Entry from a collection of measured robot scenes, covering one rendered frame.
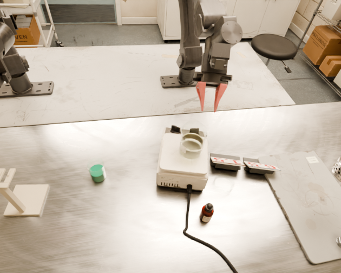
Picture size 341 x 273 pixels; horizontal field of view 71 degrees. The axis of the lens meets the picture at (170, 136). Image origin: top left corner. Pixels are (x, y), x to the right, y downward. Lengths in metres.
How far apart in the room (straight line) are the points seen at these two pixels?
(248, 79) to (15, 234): 0.94
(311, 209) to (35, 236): 0.68
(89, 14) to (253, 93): 2.87
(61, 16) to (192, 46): 2.89
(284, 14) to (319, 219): 3.07
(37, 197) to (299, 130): 0.83
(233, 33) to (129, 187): 0.47
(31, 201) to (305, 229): 0.67
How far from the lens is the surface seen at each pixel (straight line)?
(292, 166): 0.80
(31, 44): 2.79
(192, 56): 0.88
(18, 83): 0.96
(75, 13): 3.60
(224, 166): 0.70
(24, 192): 0.71
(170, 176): 0.60
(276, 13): 3.52
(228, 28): 0.64
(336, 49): 3.18
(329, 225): 0.75
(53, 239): 0.64
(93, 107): 0.87
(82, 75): 1.03
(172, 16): 3.03
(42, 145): 0.80
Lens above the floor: 1.47
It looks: 49 degrees down
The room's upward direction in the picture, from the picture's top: 6 degrees clockwise
